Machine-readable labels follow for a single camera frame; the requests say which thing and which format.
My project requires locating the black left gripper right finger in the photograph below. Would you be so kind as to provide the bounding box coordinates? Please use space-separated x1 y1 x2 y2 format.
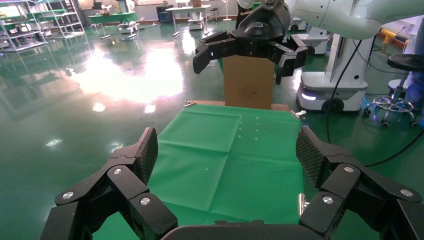
295 125 424 240

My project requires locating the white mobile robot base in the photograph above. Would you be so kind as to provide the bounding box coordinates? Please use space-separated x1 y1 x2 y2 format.
288 16 329 56

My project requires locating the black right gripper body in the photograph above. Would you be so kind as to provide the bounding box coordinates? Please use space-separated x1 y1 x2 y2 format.
230 0 292 62

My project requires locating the black round stool chrome base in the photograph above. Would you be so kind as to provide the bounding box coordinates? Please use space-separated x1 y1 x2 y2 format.
363 53 424 128

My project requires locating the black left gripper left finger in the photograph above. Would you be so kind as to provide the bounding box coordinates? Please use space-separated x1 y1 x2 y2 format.
39 127 179 240

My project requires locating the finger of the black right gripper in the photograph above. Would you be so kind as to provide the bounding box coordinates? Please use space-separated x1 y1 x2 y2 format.
193 30 237 74
268 34 316 85

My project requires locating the small white cart robot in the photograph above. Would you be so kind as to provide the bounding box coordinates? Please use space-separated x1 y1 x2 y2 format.
187 12 205 32

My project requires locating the person in blue trousers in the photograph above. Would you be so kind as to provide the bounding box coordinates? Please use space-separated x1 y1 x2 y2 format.
404 14 424 130

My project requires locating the white standing fan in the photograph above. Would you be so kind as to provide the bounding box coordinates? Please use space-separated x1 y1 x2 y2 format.
221 0 233 23

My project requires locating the white robot body with base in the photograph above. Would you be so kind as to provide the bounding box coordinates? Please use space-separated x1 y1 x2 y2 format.
295 31 377 114

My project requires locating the metal shelf rack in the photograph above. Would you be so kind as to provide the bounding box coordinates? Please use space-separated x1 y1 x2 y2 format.
0 0 48 53
33 0 86 40

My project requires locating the thin black cable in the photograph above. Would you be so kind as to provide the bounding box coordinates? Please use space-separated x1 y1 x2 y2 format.
325 39 364 145
364 129 424 168

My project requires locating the brown cardboard box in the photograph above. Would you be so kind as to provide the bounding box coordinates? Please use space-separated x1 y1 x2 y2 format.
223 54 276 111

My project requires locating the green covered table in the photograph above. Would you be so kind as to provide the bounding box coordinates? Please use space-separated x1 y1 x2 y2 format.
87 11 138 26

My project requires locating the dark blue bin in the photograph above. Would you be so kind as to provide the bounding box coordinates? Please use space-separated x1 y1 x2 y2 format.
156 4 174 24

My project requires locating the green table cloth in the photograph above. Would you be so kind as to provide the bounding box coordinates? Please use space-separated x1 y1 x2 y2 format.
147 104 306 227

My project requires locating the white table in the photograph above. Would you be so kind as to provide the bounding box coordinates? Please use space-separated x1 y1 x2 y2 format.
164 4 212 37

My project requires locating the yellow orange barrier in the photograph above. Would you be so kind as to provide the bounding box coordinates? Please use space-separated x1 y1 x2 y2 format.
378 28 412 50

